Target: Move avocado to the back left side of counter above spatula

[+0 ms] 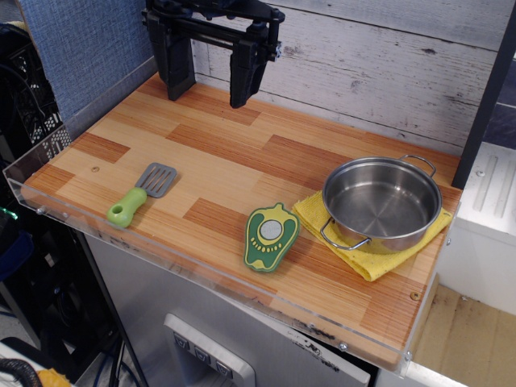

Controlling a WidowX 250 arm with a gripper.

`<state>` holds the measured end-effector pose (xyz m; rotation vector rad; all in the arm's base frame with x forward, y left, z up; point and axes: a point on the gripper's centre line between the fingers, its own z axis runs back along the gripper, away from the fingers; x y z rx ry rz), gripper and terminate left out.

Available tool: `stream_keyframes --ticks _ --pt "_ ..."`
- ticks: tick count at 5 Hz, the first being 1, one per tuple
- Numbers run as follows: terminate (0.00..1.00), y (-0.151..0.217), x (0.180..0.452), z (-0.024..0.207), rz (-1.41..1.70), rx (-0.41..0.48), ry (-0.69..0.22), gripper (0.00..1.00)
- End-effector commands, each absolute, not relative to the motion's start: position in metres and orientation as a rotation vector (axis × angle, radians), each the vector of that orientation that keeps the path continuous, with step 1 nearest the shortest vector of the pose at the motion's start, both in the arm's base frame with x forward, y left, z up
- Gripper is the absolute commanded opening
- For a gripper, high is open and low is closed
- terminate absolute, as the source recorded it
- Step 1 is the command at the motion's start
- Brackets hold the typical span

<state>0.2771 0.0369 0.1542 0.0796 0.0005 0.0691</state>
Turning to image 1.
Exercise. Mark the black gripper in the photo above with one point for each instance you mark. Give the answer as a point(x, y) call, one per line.
point(171, 25)

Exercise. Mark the green yellow toy pepper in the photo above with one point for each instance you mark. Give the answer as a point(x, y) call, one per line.
point(269, 234)

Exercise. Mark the black plastic crate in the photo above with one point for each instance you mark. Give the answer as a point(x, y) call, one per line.
point(28, 107)

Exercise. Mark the stainless steel pot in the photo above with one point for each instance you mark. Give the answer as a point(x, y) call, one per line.
point(383, 198)

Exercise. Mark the yellow cloth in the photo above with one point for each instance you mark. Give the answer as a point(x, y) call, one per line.
point(371, 259)

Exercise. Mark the grey button panel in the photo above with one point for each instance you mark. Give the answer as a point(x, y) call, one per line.
point(203, 361)

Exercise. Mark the white side cabinet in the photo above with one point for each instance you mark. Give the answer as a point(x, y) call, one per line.
point(477, 259)

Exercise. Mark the clear acrylic table guard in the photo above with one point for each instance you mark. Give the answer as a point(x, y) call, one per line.
point(186, 247)

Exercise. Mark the green handled grey spatula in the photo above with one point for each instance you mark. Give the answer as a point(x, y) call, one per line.
point(154, 182)

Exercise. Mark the black vertical post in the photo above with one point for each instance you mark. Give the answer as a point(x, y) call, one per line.
point(501, 67)

